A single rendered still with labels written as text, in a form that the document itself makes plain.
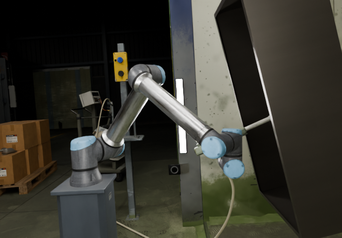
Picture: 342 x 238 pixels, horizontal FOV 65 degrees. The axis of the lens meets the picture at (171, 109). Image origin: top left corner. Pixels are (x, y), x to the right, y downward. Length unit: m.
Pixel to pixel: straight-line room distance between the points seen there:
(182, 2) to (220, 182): 1.54
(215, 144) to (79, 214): 0.95
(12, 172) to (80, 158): 2.39
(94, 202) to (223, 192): 1.19
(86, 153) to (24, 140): 2.67
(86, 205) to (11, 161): 2.41
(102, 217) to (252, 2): 1.35
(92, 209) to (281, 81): 1.19
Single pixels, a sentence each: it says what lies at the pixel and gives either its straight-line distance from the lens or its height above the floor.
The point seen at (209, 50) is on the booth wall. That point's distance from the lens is 2.30.
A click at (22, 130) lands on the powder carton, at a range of 4.26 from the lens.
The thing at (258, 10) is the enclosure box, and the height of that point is 1.47.
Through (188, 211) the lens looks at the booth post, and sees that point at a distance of 2.47.
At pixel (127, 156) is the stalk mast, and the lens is 2.57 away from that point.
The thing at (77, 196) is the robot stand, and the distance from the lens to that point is 1.67.
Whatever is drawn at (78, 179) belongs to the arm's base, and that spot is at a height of 0.68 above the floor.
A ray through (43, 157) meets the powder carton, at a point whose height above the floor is 0.29.
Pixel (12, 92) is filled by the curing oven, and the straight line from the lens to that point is 10.58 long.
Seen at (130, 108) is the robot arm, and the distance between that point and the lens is 1.55.
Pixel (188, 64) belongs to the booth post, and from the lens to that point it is 2.27.
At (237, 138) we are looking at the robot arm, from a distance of 1.21.
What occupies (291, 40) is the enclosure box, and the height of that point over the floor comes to 1.34.
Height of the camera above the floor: 1.14
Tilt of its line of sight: 3 degrees down
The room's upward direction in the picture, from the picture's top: 3 degrees counter-clockwise
